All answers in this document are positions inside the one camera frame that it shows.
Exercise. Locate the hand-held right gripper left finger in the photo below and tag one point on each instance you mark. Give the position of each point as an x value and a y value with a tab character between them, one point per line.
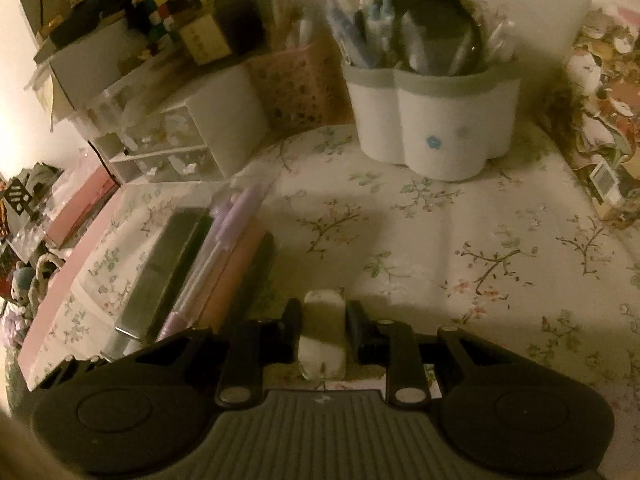
290	332

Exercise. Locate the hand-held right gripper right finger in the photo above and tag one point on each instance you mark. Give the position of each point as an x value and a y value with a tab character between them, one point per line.
355	332

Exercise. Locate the white translucent eraser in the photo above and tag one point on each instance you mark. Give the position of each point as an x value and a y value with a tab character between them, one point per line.
322	330

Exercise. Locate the pink orange highlighter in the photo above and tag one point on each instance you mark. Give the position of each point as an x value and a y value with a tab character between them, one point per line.
242	270

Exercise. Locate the purple pen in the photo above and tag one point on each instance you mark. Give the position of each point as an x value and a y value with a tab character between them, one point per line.
200	280
252	199

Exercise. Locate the clear plastic tray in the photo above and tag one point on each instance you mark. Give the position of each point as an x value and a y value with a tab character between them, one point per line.
150	270

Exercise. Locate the floral tablecloth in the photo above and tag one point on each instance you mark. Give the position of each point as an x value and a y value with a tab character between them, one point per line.
425	240

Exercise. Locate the white drawer organizer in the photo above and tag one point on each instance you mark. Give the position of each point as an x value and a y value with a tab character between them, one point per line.
225	125

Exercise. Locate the white clover pen holder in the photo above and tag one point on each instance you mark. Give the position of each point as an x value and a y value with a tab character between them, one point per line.
430	120

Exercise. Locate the pink desk mat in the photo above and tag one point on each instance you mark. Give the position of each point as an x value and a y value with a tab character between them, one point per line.
65	300

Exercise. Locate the beige perforated pen holder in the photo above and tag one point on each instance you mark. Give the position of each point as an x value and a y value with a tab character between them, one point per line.
295	90

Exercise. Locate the white fluffy plush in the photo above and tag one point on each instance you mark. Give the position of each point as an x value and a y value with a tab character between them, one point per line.
30	280

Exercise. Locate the clear plastic bag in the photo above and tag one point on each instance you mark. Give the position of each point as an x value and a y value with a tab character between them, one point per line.
55	185

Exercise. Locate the small white gadget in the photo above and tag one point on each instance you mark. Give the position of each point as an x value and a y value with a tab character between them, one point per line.
606	182

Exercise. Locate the bunch of blue white pens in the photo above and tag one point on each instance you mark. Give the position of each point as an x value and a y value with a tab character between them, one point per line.
360	25

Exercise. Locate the potted bamboo plant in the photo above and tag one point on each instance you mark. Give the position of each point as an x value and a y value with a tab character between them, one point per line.
205	35

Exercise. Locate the bunch of pencils and brushes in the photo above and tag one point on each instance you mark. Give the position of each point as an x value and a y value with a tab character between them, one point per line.
290	20

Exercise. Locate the white box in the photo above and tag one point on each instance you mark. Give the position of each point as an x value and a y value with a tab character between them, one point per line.
95	70

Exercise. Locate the pink illustrated book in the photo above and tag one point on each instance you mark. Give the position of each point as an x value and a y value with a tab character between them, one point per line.
605	85

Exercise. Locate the colourful puzzle cube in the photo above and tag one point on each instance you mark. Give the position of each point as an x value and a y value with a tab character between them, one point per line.
150	7

